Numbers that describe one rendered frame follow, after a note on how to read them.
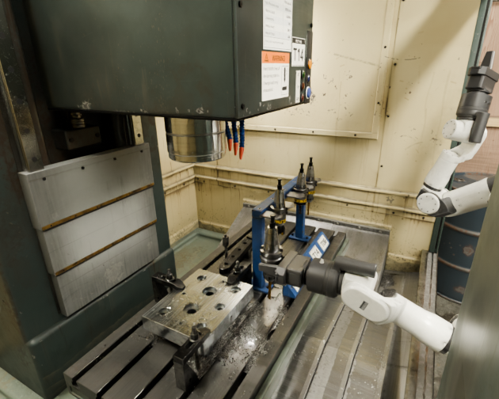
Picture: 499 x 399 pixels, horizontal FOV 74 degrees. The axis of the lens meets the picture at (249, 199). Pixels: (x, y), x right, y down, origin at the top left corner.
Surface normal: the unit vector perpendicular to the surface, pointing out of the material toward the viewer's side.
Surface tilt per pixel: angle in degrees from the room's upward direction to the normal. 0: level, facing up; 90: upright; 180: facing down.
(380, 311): 88
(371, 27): 90
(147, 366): 0
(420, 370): 0
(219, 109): 90
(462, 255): 90
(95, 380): 0
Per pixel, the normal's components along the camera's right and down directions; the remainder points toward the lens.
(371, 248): -0.21, -0.71
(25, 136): 0.88, 0.16
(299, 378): -0.07, -0.88
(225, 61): -0.48, 0.33
